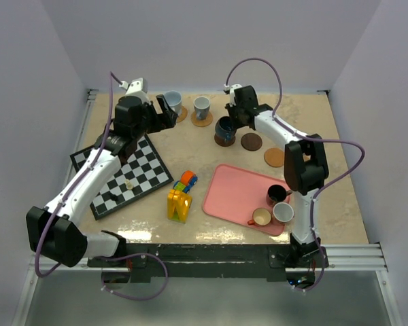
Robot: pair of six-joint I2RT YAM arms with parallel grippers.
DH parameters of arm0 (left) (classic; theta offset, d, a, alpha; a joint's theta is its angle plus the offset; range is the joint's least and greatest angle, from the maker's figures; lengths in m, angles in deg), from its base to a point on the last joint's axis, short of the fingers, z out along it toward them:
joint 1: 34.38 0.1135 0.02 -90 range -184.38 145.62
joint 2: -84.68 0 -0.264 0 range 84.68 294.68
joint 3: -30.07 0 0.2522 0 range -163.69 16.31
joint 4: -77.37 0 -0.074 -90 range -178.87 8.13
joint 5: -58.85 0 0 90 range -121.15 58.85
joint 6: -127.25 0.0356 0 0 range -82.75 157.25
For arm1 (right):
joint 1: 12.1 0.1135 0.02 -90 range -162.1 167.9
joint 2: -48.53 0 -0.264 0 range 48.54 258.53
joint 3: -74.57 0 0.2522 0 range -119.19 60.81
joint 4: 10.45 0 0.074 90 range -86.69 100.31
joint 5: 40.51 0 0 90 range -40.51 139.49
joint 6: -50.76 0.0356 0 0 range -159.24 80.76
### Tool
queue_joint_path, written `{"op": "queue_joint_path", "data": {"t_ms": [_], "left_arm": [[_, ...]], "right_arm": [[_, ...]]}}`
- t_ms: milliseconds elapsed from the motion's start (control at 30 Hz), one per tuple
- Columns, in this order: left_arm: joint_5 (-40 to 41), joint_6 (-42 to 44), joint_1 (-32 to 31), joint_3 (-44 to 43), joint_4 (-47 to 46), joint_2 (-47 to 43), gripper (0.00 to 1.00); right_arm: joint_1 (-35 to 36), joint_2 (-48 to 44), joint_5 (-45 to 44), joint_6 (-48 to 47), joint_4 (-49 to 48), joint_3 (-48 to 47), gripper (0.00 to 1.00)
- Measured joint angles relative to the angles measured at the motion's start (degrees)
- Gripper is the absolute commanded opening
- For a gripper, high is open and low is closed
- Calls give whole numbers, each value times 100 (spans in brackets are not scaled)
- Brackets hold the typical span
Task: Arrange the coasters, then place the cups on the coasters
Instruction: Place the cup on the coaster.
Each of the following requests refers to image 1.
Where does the large light blue cup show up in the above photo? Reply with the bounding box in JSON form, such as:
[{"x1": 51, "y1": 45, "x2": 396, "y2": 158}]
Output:
[{"x1": 164, "y1": 90, "x2": 182, "y2": 115}]

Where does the dark blue cup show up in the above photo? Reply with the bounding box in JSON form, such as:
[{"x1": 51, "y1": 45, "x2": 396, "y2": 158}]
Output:
[{"x1": 215, "y1": 116, "x2": 237, "y2": 140}]

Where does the woven rattan coaster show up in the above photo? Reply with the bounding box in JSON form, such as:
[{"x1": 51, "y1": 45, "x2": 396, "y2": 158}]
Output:
[
  {"x1": 264, "y1": 147, "x2": 284, "y2": 168},
  {"x1": 191, "y1": 112, "x2": 213, "y2": 127},
  {"x1": 176, "y1": 105, "x2": 188, "y2": 123}
]

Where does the dark wooden coaster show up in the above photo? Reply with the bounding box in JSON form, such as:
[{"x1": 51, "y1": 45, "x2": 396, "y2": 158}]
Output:
[
  {"x1": 214, "y1": 134, "x2": 236, "y2": 147},
  {"x1": 241, "y1": 132, "x2": 262, "y2": 151}
]

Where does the small white cup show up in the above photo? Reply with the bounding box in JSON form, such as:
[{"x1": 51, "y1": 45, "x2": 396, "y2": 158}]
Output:
[{"x1": 193, "y1": 96, "x2": 210, "y2": 120}]

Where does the pink tray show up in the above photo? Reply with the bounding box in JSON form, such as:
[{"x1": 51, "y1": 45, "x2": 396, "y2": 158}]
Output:
[{"x1": 202, "y1": 164, "x2": 289, "y2": 236}]

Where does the black cup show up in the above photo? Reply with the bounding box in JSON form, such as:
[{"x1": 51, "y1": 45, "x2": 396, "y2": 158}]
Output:
[{"x1": 266, "y1": 185, "x2": 292, "y2": 206}]

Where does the orange cup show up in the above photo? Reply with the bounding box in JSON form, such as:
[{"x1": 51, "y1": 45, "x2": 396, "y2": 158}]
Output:
[{"x1": 248, "y1": 208, "x2": 272, "y2": 226}]

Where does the white cup brown handle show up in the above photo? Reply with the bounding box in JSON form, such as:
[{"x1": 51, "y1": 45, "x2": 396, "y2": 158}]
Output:
[{"x1": 272, "y1": 202, "x2": 294, "y2": 223}]

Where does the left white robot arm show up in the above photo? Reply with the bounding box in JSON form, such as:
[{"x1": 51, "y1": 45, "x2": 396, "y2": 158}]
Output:
[{"x1": 26, "y1": 94, "x2": 177, "y2": 267}]

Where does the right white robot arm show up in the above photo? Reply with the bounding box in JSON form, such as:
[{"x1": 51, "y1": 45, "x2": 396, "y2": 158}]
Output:
[{"x1": 224, "y1": 84, "x2": 329, "y2": 267}]

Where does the black white chessboard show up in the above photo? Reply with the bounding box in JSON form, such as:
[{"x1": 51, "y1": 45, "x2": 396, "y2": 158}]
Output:
[{"x1": 69, "y1": 134, "x2": 175, "y2": 221}]

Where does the colourful toy car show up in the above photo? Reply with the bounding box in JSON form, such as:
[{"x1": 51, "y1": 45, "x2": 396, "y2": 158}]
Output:
[{"x1": 173, "y1": 170, "x2": 198, "y2": 194}]

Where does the white chess piece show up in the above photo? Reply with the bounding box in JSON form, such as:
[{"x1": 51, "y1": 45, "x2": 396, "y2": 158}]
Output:
[{"x1": 124, "y1": 179, "x2": 133, "y2": 190}]

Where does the yellow toy block house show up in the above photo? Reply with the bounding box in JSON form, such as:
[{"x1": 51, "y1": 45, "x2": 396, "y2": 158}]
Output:
[{"x1": 167, "y1": 189, "x2": 192, "y2": 223}]

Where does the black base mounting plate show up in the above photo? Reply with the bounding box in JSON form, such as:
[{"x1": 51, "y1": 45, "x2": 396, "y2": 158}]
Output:
[{"x1": 88, "y1": 243, "x2": 329, "y2": 283}]

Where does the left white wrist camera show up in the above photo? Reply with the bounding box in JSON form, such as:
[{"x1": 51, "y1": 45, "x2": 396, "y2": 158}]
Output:
[{"x1": 120, "y1": 77, "x2": 150, "y2": 103}]

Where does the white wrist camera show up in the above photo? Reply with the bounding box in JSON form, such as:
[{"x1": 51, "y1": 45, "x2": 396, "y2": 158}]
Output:
[
  {"x1": 222, "y1": 84, "x2": 242, "y2": 94},
  {"x1": 120, "y1": 77, "x2": 150, "y2": 103}
]

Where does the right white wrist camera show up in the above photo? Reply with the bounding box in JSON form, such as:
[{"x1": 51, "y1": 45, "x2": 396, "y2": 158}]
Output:
[{"x1": 222, "y1": 84, "x2": 242, "y2": 94}]

